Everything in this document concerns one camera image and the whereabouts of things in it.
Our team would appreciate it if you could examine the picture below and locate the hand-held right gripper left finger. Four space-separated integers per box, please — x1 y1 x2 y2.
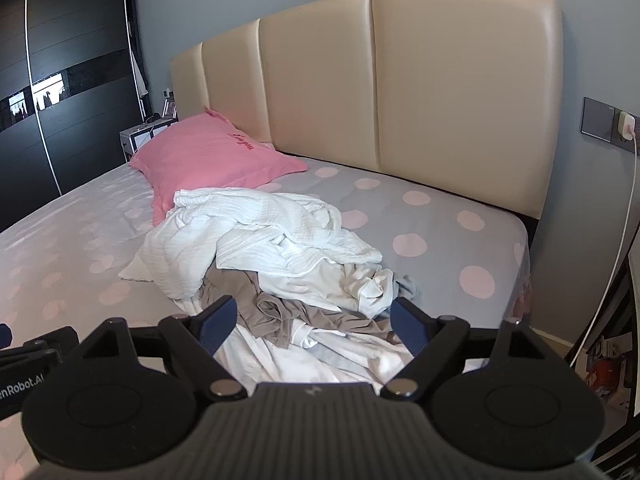
80 295 248 402

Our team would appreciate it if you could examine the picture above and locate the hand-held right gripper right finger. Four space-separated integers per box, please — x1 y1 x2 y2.
381 297 546 402

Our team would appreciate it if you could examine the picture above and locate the pile of unfolded clothes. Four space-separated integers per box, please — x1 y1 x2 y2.
175 259 481 396

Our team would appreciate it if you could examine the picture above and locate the white textured muslin garment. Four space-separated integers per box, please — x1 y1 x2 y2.
118 187 383 302

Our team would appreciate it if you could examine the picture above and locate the polka dot bed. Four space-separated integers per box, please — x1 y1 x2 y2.
0 152 531 480

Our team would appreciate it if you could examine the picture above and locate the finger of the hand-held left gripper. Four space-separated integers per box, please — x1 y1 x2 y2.
0 324 78 361

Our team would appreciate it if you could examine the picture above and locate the pink pillow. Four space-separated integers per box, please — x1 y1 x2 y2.
129 106 309 226

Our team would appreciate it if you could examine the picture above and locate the taupe garment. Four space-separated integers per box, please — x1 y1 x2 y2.
200 265 401 351

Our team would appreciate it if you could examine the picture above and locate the light blue cloth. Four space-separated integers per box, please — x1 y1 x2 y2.
390 274 419 302

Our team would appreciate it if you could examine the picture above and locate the white charger cable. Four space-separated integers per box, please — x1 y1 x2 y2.
567 132 640 367

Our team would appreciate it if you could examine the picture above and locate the beige padded headboard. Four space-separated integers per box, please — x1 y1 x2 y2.
170 0 566 221

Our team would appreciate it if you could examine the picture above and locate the red box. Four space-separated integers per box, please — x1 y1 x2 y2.
587 357 626 396

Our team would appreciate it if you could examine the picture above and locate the white nightstand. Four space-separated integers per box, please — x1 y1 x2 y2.
119 117 180 163

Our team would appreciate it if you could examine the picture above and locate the hanging white cloth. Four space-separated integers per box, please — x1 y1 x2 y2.
131 25 150 102

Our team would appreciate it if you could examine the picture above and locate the black sliding wardrobe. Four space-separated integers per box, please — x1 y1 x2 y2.
0 0 148 233

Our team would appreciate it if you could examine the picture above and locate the grey wall socket panel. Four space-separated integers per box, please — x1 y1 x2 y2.
581 96 635 144

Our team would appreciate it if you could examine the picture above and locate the dark shelf unit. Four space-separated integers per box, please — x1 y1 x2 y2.
565 255 640 466

